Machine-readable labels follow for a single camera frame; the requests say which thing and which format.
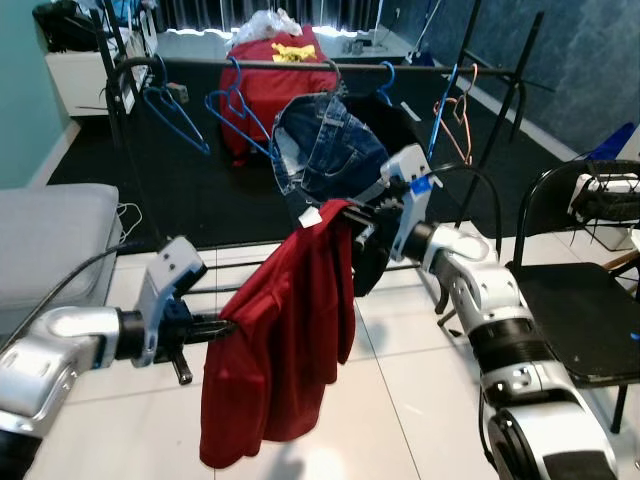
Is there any red fleece garment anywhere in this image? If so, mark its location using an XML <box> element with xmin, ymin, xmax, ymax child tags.
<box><xmin>197</xmin><ymin>197</ymin><xmax>359</xmax><ymax>472</ymax></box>

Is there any orange clothes hanger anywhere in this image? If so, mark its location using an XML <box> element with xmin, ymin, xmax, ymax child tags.
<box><xmin>432</xmin><ymin>64</ymin><xmax>482</xmax><ymax>167</ymax></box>

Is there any blue denim garment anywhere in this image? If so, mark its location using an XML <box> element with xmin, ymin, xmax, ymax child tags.
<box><xmin>271</xmin><ymin>89</ymin><xmax>392</xmax><ymax>207</ymax></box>

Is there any grey cushioned ottoman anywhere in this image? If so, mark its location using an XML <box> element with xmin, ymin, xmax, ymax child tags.
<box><xmin>0</xmin><ymin>182</ymin><xmax>124</xmax><ymax>337</ymax></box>

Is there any red cover with yellow print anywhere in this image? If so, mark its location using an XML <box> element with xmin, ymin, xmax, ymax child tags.
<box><xmin>217</xmin><ymin>24</ymin><xmax>342</xmax><ymax>157</ymax></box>

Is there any black metal clothes rack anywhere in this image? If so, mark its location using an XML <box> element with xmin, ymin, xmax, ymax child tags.
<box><xmin>99</xmin><ymin>0</ymin><xmax>550</xmax><ymax>302</ymax></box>

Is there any black folding chair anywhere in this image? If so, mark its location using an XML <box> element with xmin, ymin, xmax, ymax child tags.
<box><xmin>504</xmin><ymin>159</ymin><xmax>640</xmax><ymax>437</ymax></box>

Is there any crumpled clear plastic bag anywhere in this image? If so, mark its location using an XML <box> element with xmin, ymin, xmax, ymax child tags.
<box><xmin>231</xmin><ymin>9</ymin><xmax>304</xmax><ymax>47</ymax></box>

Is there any white low cabinet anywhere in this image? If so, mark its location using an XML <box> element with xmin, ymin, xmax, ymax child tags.
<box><xmin>44</xmin><ymin>49</ymin><xmax>132</xmax><ymax>119</ymax></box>

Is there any black backpack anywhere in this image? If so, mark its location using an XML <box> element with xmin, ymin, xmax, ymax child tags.
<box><xmin>32</xmin><ymin>0</ymin><xmax>107</xmax><ymax>54</ymax></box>

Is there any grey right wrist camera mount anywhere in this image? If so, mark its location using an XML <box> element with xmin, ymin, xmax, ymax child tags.
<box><xmin>379</xmin><ymin>144</ymin><xmax>442</xmax><ymax>264</ymax></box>

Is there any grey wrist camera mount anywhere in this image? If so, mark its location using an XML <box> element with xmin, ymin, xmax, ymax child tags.
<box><xmin>379</xmin><ymin>144</ymin><xmax>442</xmax><ymax>264</ymax></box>
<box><xmin>134</xmin><ymin>236</ymin><xmax>209</xmax><ymax>367</ymax></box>

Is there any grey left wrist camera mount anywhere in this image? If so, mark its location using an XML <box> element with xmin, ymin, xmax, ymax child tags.
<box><xmin>134</xmin><ymin>236</ymin><xmax>209</xmax><ymax>367</ymax></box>

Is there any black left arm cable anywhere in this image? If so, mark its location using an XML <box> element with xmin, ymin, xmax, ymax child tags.
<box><xmin>0</xmin><ymin>239</ymin><xmax>153</xmax><ymax>352</ymax></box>

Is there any white cord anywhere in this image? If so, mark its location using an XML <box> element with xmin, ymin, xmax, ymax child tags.
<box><xmin>114</xmin><ymin>199</ymin><xmax>147</xmax><ymax>242</ymax></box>

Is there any white box with black cables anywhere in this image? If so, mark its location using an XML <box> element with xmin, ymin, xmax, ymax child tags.
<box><xmin>569</xmin><ymin>164</ymin><xmax>640</xmax><ymax>224</ymax></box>

